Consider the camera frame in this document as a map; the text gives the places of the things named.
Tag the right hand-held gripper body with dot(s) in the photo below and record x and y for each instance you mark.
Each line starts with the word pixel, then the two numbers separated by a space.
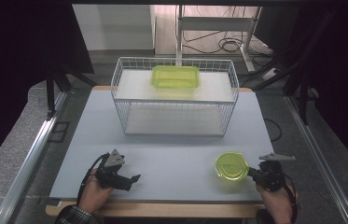
pixel 271 177

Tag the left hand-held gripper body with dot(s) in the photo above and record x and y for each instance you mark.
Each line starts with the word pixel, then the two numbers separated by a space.
pixel 112 174

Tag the round green plastic container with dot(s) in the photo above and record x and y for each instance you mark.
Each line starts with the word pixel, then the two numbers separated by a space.
pixel 231 166

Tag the rectangular green plastic container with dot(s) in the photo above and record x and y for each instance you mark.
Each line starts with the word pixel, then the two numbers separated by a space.
pixel 174 77

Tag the person's right hand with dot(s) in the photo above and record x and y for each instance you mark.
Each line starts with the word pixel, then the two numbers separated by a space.
pixel 275 202

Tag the person's left hand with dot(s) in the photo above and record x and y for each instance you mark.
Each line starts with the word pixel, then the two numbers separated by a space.
pixel 95 196

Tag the black metal stand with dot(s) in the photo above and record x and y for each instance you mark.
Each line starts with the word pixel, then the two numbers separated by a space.
pixel 302 93
pixel 52 90

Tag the white power strip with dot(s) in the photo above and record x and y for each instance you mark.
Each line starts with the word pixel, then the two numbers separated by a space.
pixel 270 74

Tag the black curtain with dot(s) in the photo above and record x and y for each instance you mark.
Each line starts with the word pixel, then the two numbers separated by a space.
pixel 342 77
pixel 13 62

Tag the aluminium rail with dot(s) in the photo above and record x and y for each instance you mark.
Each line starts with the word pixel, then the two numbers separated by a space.
pixel 28 161
pixel 317 161

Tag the white metal desk frame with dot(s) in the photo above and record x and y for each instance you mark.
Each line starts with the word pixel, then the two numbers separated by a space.
pixel 215 23

